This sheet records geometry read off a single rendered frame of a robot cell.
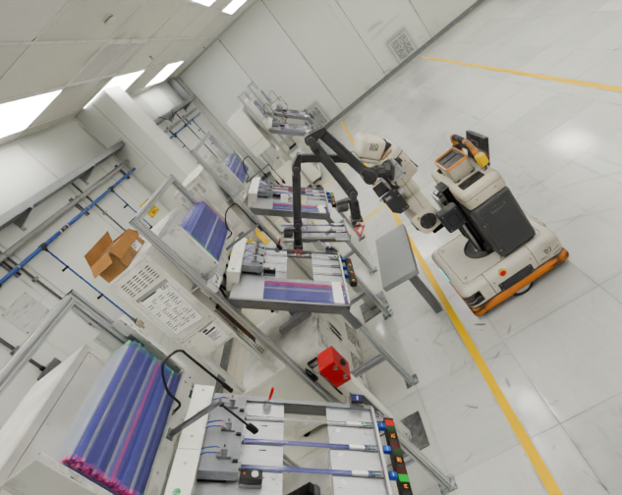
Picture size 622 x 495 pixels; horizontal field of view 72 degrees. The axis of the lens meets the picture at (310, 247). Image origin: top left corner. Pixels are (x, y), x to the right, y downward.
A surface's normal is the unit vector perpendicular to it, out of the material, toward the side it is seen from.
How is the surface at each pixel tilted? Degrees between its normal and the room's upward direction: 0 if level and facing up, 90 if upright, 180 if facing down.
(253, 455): 47
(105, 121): 90
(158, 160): 90
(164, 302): 89
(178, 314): 93
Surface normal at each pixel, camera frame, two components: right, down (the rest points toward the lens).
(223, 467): 0.14, -0.89
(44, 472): 0.04, 0.45
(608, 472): -0.62, -0.69
